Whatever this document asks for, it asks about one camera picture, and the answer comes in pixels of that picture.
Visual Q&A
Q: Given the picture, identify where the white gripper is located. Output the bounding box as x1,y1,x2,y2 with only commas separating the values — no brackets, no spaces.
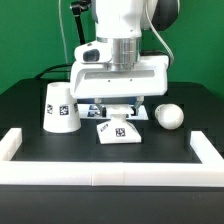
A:
70,55,169,118

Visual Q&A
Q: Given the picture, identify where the white lamp base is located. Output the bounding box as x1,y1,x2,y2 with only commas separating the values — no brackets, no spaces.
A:
97,104,142,144

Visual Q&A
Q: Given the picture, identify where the white lamp bulb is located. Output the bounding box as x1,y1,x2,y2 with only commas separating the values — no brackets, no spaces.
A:
155,104,184,130

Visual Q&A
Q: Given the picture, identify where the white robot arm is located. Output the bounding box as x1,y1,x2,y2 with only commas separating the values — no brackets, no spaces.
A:
70,0,180,116

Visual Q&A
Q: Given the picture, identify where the white lamp shade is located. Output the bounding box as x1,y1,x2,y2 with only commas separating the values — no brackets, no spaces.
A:
43,82,81,133

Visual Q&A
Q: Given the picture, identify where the white marker sheet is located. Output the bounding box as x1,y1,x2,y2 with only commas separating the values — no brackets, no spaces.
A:
78,104,148,120

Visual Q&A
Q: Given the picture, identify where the white U-shaped fence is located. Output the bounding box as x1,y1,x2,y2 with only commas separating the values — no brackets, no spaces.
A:
0,128,224,187

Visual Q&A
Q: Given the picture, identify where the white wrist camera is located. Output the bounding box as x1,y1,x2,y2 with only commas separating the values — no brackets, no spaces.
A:
74,41,112,63

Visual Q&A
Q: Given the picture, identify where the black cable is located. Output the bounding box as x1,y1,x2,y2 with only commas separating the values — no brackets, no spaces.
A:
34,62,73,80

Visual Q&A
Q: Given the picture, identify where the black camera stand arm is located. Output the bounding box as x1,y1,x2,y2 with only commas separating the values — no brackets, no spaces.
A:
70,0,91,45

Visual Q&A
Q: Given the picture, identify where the white hanging cable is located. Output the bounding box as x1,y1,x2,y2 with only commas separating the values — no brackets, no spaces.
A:
58,0,71,65

